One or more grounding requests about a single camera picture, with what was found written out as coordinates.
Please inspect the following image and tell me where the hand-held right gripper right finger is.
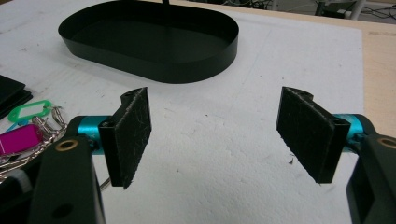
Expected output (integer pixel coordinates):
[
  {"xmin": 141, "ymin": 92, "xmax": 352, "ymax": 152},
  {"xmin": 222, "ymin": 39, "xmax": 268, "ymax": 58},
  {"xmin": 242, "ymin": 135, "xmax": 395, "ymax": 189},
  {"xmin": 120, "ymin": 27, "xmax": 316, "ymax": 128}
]
[{"xmin": 276, "ymin": 86, "xmax": 376, "ymax": 185}]

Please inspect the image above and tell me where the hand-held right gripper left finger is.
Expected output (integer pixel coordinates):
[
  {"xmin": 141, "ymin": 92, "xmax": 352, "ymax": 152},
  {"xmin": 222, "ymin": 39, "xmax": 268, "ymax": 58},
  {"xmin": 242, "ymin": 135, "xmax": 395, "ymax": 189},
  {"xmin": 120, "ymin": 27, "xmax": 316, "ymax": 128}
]
[{"xmin": 66, "ymin": 87, "xmax": 152, "ymax": 189}]

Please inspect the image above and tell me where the black key stand with oval tray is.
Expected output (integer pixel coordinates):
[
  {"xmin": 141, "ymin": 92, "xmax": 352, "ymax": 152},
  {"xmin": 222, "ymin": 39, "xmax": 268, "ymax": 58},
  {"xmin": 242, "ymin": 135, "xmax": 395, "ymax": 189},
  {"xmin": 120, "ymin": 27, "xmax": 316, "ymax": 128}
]
[{"xmin": 57, "ymin": 0, "xmax": 240, "ymax": 84}]

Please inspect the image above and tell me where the key bunch with coloured tags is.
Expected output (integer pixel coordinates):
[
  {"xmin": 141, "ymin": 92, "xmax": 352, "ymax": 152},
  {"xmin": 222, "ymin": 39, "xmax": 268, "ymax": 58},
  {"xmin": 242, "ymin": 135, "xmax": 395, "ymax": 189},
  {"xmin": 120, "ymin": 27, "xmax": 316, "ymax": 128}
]
[{"xmin": 0, "ymin": 99, "xmax": 111, "ymax": 190}]

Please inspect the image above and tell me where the black wallet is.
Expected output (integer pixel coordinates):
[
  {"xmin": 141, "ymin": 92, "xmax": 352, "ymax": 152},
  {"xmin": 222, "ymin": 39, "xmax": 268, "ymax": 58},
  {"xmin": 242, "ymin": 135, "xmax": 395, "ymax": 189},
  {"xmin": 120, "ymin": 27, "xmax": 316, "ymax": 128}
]
[{"xmin": 0, "ymin": 74, "xmax": 34, "ymax": 120}]

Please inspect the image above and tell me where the white foam mat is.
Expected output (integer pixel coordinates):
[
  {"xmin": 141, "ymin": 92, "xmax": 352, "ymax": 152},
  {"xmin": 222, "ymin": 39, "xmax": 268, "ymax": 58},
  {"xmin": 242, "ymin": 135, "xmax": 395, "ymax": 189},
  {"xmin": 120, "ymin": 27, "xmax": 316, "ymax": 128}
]
[{"xmin": 0, "ymin": 0, "xmax": 365, "ymax": 224}]

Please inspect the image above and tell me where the white metal stand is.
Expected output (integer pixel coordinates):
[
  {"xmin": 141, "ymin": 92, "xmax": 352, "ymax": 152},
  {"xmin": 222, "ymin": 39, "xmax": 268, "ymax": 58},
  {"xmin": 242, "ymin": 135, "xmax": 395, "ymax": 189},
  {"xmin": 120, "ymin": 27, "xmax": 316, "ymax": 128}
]
[{"xmin": 337, "ymin": 0, "xmax": 368, "ymax": 21}]

